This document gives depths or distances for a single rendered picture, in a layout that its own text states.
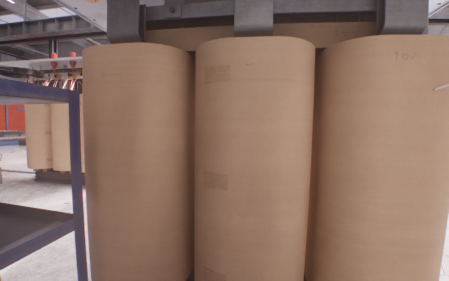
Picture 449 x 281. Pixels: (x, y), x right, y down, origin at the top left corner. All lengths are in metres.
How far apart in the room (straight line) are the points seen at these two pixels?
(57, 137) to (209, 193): 2.78
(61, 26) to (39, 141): 9.67
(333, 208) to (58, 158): 3.10
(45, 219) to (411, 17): 1.27
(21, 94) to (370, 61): 0.88
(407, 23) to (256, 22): 0.44
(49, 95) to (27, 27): 13.54
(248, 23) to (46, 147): 3.19
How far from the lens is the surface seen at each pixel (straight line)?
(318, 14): 0.91
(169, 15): 0.89
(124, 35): 0.89
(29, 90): 0.67
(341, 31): 0.90
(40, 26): 13.48
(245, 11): 0.78
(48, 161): 3.62
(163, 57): 0.79
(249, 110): 0.67
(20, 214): 1.00
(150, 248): 0.88
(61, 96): 0.72
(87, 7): 1.34
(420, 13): 0.90
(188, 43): 0.89
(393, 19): 0.86
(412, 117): 0.79
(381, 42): 0.78
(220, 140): 0.68
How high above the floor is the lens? 0.82
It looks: 4 degrees down
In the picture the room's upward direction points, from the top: 1 degrees clockwise
